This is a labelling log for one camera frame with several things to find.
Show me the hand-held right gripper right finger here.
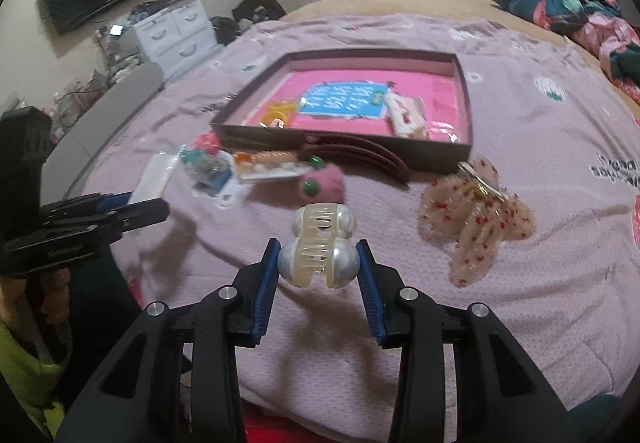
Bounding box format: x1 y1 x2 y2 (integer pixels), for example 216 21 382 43
354 239 576 443

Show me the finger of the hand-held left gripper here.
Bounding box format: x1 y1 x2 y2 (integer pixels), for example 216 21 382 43
42 192 135 225
75 198 171 245

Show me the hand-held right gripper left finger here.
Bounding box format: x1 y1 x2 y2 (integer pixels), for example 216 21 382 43
60 237 282 443

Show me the white plastic packet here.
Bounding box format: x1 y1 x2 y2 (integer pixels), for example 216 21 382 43
131 154 178 204

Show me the pearl hair claw clip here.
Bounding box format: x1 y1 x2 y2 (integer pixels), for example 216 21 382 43
277 204 362 290

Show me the translucent red-dotted bow hair clip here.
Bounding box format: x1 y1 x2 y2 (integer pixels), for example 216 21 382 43
419 155 536 288

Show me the dark red banana hair clip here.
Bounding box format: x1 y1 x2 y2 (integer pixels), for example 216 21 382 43
300 133 411 186

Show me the shallow cardboard box pink lining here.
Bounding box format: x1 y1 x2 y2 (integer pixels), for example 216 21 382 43
210 49 475 174

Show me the person's left hand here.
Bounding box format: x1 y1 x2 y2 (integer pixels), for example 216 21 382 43
27 268 71 326

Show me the blue card accessory packet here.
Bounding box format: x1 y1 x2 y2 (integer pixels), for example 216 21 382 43
177 147 242 210

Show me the pile of desk clutter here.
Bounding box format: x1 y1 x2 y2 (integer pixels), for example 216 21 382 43
45 20 143 134

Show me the grey padded footboard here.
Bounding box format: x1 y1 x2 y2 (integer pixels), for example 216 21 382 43
40 62 165 198

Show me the red hair accessory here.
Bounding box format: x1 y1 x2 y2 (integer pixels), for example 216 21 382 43
195 132 221 156

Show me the pink strawberry hair ball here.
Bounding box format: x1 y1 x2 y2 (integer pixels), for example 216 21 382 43
299 155 346 204

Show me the red cloth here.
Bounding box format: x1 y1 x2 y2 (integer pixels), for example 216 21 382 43
240 403 401 443

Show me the yellow hair clip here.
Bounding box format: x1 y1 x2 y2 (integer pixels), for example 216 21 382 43
260 100 301 128

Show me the white drawer cabinet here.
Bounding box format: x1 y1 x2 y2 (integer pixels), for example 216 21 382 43
122 0 218 80

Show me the green garment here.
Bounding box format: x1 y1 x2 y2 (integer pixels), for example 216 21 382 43
0 313 71 443

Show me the blue printed card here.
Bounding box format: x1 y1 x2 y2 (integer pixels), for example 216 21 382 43
298 82 391 120

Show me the dark bag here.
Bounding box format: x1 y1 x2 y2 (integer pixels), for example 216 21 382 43
210 15 242 46

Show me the black bag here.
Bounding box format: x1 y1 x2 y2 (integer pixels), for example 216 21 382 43
232 0 287 24

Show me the beige bedsheet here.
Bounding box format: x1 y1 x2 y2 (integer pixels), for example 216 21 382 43
277 0 640 124

